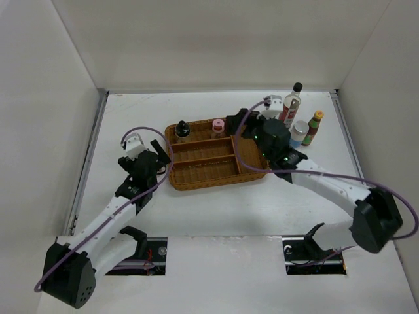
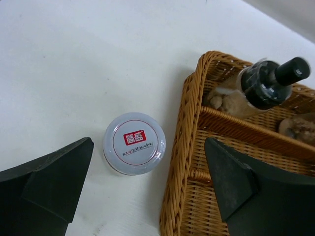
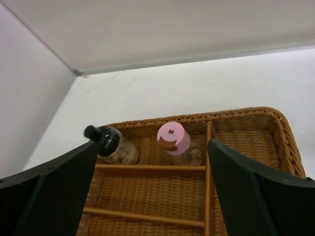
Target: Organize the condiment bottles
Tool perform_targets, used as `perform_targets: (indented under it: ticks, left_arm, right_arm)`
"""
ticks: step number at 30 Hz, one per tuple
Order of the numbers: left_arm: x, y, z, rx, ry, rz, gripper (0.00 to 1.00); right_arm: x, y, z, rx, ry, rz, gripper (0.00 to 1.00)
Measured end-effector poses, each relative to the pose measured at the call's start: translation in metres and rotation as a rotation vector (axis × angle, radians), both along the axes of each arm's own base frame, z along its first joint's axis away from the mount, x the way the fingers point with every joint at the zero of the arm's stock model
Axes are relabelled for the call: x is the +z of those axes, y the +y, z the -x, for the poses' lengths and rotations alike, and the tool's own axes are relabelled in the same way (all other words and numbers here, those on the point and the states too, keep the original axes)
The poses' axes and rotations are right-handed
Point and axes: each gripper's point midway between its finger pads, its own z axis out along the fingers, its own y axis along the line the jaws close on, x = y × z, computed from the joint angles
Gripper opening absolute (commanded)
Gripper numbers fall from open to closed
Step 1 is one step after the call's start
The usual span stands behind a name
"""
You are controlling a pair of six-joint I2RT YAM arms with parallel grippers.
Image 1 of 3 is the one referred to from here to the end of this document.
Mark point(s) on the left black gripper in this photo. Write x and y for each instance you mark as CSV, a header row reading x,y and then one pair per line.
x,y
127,163

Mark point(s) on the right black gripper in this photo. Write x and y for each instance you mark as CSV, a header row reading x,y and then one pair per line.
x,y
255,121

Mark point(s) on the pink cap spice jar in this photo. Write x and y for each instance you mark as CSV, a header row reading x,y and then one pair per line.
x,y
218,128

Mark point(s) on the black cap spice bottle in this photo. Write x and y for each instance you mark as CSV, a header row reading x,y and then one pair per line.
x,y
182,132

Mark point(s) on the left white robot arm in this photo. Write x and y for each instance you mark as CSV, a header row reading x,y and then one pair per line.
x,y
72,267

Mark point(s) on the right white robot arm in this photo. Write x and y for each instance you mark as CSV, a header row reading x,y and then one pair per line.
x,y
375,217

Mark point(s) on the brown wicker divided tray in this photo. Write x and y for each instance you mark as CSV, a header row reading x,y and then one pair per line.
x,y
203,161

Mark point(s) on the tall dark sauce bottle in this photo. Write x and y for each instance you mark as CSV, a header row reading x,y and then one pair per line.
x,y
290,105

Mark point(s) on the white jar silver lid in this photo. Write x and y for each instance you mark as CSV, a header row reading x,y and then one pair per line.
x,y
298,132

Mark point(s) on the green bottle yellow cap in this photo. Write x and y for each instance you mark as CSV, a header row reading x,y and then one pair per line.
x,y
313,127

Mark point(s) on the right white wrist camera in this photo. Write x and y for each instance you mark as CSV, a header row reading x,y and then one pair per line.
x,y
273,107

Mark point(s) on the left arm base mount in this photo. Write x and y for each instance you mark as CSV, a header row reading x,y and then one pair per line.
x,y
149,258

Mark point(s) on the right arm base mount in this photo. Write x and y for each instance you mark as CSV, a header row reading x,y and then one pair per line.
x,y
303,256

